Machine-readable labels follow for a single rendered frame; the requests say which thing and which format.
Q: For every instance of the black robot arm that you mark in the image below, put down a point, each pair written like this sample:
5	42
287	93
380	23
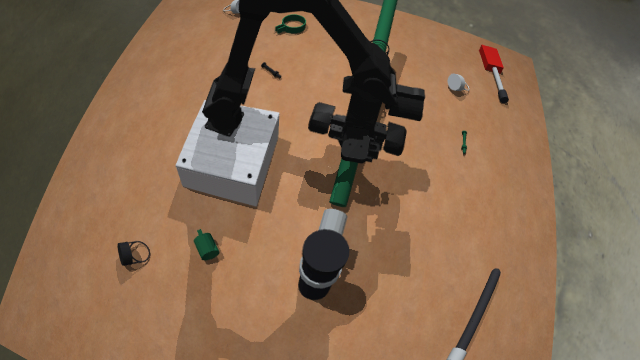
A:
373	79

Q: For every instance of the green cylinder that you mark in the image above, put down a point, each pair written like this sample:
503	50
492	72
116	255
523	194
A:
206	246
347	169

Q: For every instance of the black bolt with nut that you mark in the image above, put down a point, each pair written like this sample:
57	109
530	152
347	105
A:
275	73

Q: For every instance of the dark green ring clamp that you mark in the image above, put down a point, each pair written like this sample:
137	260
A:
293	17

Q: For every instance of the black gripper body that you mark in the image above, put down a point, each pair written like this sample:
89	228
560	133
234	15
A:
322	117

